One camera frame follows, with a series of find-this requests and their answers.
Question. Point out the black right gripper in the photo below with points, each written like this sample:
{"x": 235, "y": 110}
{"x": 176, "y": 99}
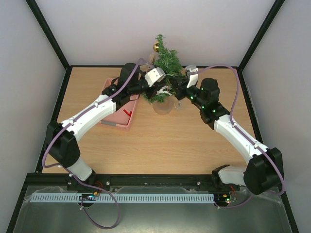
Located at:
{"x": 181, "y": 85}

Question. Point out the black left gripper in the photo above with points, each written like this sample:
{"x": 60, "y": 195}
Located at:
{"x": 157, "y": 86}

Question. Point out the silver glitter star ornament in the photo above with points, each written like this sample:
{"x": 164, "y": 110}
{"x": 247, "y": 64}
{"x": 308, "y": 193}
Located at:
{"x": 165, "y": 90}

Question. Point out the clear plastic battery box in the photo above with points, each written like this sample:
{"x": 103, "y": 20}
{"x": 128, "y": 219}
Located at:
{"x": 178, "y": 106}

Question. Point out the round wooden tree base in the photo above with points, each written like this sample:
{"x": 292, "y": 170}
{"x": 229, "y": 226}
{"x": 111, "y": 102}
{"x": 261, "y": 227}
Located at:
{"x": 162, "y": 108}

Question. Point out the small green christmas tree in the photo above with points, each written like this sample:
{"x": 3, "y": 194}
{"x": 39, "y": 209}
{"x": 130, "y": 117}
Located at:
{"x": 160, "y": 39}

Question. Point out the clear led string lights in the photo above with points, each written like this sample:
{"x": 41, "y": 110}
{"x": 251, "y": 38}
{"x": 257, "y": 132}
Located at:
{"x": 167, "y": 60}

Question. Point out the red ribbon bow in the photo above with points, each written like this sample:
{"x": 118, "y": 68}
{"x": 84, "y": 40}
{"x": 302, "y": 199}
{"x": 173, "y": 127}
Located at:
{"x": 129, "y": 114}

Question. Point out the pink perforated plastic basket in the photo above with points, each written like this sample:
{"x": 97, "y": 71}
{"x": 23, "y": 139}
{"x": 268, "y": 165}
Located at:
{"x": 119, "y": 119}

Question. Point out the gold bauble ornament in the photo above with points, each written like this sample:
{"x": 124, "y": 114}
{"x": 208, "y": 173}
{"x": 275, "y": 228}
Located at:
{"x": 156, "y": 46}

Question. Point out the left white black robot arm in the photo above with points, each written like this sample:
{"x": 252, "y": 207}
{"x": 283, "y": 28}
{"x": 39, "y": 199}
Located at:
{"x": 62, "y": 138}

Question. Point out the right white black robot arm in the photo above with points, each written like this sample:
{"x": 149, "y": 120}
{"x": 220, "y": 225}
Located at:
{"x": 264, "y": 165}

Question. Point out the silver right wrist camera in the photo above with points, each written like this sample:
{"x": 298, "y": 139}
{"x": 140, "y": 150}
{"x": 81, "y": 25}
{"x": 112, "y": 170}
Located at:
{"x": 191, "y": 69}

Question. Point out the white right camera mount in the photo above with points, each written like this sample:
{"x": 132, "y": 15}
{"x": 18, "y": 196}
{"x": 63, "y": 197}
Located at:
{"x": 193, "y": 78}

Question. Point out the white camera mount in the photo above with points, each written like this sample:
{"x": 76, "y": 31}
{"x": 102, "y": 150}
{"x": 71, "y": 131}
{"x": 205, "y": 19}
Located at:
{"x": 150, "y": 77}
{"x": 193, "y": 78}

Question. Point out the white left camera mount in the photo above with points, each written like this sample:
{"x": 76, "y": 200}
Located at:
{"x": 150, "y": 77}

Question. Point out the black front frame rail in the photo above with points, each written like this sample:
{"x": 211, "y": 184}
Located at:
{"x": 108, "y": 182}

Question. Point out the light blue slotted cable duct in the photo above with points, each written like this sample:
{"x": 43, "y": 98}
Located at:
{"x": 121, "y": 198}

